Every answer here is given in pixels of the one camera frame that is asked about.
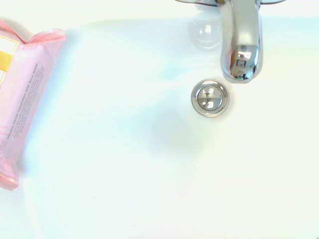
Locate chrome faucet spout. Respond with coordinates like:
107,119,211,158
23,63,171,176
174,0,286,85

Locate white ceramic sink basin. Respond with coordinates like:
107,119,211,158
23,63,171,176
0,0,319,239

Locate chrome overflow hole cover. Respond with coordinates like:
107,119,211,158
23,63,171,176
188,18,223,50

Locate pink facial wipes pack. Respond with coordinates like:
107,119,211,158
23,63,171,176
0,19,66,192

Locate chrome sink drain plug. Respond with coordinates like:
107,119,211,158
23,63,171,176
190,79,229,118

